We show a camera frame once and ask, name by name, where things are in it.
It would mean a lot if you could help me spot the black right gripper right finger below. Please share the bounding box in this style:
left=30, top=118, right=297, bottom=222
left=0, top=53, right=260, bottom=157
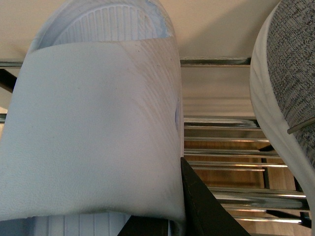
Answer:
left=181, top=158, right=249, bottom=236

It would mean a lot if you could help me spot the light blue slide sandal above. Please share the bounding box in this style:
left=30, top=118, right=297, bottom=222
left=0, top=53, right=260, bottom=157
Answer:
left=0, top=0, right=186, bottom=236

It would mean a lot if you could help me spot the black metal shoe rack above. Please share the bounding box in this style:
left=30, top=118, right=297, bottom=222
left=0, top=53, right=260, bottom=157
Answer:
left=0, top=57, right=315, bottom=236

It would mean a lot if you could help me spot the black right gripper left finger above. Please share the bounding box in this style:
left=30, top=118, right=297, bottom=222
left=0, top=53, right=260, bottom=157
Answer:
left=118, top=216, right=169, bottom=236

